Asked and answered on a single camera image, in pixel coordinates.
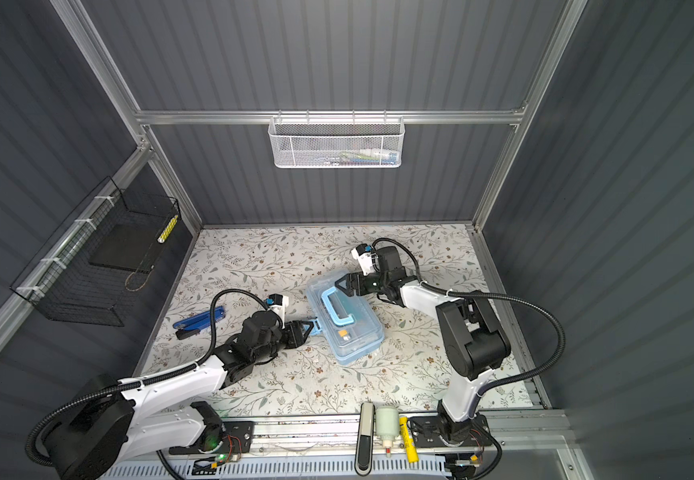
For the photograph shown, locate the white wire mesh basket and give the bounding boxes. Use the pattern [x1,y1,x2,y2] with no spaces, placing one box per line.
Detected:
[268,119,406,169]

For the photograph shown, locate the black white handheld device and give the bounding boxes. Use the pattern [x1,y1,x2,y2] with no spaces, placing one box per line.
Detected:
[354,402,375,477]

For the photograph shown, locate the white glue bottle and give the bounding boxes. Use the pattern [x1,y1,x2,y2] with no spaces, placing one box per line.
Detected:
[375,406,400,457]

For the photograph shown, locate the black pad in basket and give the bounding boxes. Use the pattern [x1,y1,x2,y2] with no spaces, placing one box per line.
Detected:
[89,224,165,273]

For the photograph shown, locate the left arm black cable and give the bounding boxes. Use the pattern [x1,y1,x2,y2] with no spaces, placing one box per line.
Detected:
[24,287,276,480]

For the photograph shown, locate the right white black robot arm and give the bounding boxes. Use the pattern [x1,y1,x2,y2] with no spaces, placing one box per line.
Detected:
[335,243,511,444]

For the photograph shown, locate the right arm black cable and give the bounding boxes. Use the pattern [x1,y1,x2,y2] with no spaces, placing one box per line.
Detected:
[370,237,567,480]

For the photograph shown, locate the yellow marker on rail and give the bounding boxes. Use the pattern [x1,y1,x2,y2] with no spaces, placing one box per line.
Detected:
[399,416,419,464]

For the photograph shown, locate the black wire mesh basket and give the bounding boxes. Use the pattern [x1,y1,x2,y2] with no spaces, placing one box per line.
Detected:
[11,181,181,327]

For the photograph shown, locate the blue handled pliers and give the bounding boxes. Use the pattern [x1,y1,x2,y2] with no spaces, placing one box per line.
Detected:
[173,306,225,340]

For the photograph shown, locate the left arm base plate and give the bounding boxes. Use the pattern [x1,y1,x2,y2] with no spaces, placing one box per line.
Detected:
[168,421,256,456]

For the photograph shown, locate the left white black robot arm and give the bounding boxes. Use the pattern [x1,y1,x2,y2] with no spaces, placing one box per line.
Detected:
[27,310,320,479]

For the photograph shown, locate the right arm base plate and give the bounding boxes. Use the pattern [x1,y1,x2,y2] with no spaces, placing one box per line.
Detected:
[409,415,493,449]

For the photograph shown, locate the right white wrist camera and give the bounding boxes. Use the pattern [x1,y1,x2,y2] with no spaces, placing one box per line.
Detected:
[351,243,377,276]

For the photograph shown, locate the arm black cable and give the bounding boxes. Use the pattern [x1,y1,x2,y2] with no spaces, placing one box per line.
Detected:
[370,237,567,480]
[24,287,276,480]

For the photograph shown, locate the yellow marker in black basket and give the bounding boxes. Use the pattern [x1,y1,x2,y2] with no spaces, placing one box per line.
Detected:
[157,214,179,244]

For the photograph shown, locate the blue plastic tool box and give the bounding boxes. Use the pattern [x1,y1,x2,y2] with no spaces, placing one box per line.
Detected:
[306,269,385,366]

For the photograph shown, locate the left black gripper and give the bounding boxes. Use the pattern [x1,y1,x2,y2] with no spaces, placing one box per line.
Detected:
[253,319,314,367]

